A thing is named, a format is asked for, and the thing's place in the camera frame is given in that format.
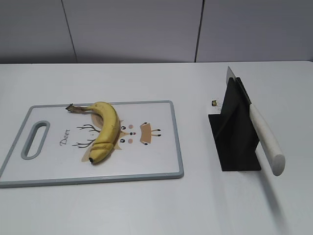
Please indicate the yellow banana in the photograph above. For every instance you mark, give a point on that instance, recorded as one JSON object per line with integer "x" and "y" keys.
{"x": 104, "y": 144}

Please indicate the white-handled kitchen knife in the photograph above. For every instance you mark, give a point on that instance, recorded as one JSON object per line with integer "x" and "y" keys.
{"x": 269, "y": 143}

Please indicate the white grey-rimmed cutting board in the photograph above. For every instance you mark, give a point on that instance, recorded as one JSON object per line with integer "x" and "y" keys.
{"x": 52, "y": 146}

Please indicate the black knife stand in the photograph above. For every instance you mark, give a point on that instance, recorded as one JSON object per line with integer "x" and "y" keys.
{"x": 234, "y": 135}

